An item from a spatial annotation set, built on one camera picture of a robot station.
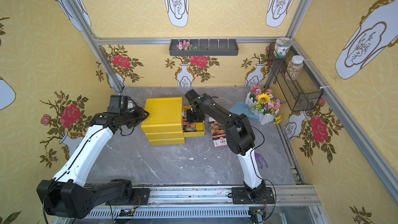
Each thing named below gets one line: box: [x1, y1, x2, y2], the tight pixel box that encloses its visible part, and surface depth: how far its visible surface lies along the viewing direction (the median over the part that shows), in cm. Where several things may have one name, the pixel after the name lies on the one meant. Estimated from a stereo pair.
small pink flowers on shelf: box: [176, 40, 199, 51], surface depth 89 cm
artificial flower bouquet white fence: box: [245, 83, 282, 126], surface depth 92 cm
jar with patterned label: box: [273, 37, 293, 59], surface depth 87 cm
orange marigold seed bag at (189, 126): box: [182, 120, 197, 133], surface depth 92 cm
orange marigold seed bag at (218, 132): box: [208, 117, 228, 148], surface depth 96 cm
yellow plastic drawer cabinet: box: [140, 96, 200, 147], surface depth 83 cm
